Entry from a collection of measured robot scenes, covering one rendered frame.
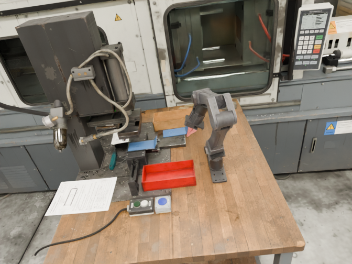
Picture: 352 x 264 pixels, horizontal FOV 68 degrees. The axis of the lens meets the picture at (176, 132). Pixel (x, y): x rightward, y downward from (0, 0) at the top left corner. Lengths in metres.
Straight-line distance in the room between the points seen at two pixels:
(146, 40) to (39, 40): 0.79
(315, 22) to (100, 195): 1.47
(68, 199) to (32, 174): 1.39
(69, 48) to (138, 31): 0.72
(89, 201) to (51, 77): 0.58
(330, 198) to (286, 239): 1.46
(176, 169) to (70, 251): 0.58
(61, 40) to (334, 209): 2.19
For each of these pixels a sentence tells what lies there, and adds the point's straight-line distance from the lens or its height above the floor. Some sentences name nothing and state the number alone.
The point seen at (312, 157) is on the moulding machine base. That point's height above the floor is 0.25.
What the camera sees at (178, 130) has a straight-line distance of 1.57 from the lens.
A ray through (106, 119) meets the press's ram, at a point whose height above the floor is 1.17.
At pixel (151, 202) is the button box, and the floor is 0.93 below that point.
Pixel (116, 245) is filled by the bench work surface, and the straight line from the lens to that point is 1.14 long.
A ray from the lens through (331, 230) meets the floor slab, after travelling 2.33.
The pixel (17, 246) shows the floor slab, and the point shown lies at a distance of 2.67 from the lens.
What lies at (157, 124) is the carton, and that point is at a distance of 1.61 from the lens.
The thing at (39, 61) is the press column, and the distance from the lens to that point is 1.23.
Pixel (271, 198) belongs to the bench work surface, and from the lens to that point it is 1.22.
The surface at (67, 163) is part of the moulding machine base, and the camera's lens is 2.51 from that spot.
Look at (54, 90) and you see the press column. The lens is 1.27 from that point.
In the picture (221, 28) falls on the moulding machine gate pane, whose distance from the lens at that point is 1.75.
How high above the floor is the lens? 1.81
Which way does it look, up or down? 35 degrees down
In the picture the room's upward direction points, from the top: 9 degrees counter-clockwise
